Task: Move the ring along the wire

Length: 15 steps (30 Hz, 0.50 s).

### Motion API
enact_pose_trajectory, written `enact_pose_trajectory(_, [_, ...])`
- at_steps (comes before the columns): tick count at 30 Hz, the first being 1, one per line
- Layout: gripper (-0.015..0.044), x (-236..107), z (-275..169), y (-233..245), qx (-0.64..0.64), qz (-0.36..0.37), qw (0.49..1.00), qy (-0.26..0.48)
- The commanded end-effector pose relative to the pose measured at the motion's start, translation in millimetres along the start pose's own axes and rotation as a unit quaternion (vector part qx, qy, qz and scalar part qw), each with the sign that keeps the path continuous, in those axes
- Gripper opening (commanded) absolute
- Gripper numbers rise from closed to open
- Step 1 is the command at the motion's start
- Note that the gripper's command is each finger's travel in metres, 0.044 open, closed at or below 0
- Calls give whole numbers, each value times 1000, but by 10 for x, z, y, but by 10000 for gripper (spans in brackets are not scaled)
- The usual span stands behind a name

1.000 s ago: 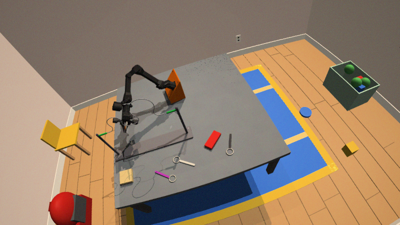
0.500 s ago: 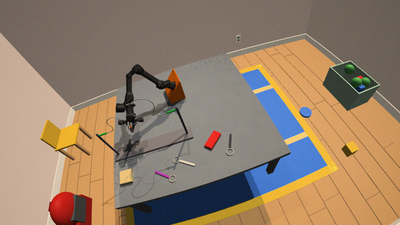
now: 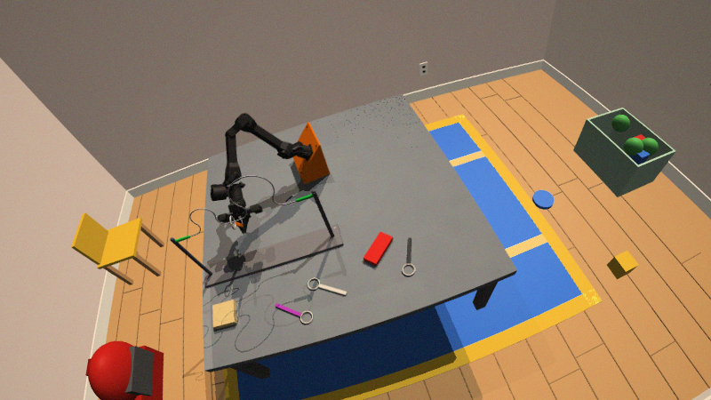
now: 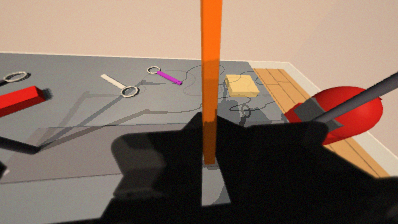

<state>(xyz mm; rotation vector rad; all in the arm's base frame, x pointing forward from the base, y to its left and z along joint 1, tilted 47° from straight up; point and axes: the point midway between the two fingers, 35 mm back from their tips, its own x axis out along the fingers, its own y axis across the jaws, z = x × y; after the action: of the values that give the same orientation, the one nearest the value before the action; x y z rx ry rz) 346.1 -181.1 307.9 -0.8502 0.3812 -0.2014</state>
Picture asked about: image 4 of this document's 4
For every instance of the orange long bar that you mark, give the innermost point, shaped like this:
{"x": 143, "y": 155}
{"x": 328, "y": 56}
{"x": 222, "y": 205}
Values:
{"x": 211, "y": 14}

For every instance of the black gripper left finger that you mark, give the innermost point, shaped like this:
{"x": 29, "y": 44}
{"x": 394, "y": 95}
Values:
{"x": 164, "y": 148}

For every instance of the red flat block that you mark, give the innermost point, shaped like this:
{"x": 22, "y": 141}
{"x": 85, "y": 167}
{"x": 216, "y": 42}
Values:
{"x": 19, "y": 100}

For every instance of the tan flat box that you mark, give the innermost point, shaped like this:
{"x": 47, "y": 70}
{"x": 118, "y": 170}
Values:
{"x": 241, "y": 86}

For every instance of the beige loop with straight handle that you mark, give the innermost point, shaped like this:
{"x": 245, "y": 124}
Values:
{"x": 119, "y": 85}

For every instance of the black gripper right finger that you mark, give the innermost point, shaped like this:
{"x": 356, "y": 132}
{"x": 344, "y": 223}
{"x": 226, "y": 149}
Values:
{"x": 237, "y": 148}

